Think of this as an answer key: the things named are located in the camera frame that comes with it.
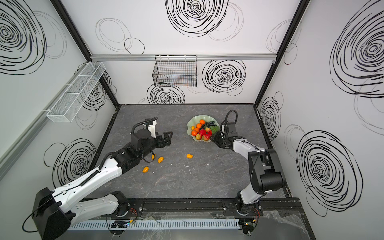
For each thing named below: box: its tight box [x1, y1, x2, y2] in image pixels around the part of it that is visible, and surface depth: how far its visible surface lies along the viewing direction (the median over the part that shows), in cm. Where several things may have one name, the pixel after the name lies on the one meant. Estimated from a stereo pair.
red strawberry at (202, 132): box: [199, 128, 207, 136], surface depth 98 cm
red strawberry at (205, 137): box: [202, 134, 210, 141], surface depth 96 cm
